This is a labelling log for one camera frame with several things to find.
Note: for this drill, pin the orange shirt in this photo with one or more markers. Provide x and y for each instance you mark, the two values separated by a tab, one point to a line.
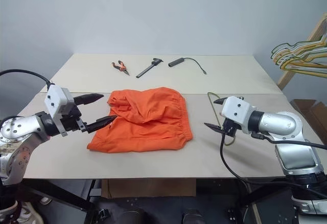
148	122

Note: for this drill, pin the open cardboard box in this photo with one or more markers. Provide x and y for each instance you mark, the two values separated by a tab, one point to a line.
310	111

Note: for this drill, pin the flat brown cardboard box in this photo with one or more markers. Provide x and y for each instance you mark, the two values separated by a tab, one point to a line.
148	188

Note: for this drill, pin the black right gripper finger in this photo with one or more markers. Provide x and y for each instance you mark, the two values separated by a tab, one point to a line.
221	100
214	127

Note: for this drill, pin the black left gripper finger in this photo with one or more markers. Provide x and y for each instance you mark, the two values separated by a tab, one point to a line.
102	123
89	98

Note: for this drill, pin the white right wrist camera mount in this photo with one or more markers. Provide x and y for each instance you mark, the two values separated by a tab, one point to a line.
236	111

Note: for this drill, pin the black table frame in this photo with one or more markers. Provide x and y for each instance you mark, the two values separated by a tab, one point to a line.
66	197

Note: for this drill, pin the dark rounded shape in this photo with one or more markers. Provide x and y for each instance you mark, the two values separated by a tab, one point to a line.
192	217
134	217

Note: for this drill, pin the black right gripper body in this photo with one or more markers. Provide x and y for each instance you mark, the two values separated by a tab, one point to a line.
230	128

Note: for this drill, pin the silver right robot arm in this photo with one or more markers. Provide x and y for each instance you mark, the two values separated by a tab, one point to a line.
293	152

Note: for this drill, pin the wooden clothes rack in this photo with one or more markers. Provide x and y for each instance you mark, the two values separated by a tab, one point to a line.
286	77

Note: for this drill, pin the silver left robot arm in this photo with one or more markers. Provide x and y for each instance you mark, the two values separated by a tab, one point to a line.
18	137

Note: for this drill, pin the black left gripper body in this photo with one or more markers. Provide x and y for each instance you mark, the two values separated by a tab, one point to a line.
72	122

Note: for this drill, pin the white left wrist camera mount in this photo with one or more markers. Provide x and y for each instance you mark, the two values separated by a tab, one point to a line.
57	99

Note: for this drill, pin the dark grey caliper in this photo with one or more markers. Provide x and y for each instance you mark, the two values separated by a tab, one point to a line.
147	68

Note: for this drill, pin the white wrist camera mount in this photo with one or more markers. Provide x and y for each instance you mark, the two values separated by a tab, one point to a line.
57	99
236	111

